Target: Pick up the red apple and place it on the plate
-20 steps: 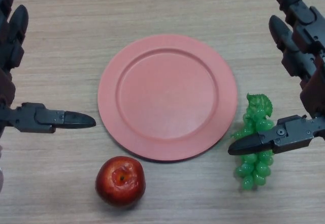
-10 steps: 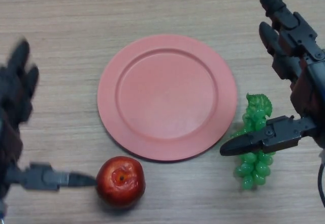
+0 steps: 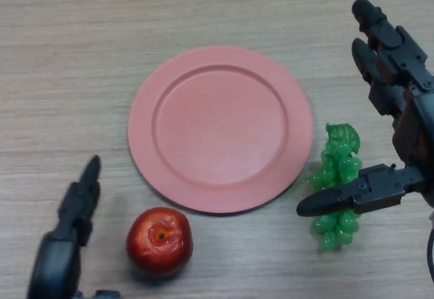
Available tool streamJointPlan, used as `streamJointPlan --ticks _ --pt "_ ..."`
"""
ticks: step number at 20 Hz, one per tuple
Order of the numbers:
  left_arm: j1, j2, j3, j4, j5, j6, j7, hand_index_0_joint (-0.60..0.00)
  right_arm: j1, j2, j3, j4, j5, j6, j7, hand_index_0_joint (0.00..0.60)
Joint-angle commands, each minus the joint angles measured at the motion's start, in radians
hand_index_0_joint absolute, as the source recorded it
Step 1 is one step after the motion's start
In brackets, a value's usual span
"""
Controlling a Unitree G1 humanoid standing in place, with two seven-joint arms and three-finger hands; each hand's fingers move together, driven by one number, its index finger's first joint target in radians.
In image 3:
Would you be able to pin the green grape bunch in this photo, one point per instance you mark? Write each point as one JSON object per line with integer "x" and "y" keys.
{"x": 334, "y": 231}

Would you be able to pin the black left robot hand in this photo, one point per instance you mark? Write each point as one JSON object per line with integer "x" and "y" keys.
{"x": 57, "y": 261}

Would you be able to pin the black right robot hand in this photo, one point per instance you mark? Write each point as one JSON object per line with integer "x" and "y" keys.
{"x": 379, "y": 187}

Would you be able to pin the red apple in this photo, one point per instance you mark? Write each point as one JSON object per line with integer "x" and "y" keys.
{"x": 159, "y": 241}

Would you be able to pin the pink round plate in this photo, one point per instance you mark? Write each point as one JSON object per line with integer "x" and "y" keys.
{"x": 220, "y": 129}

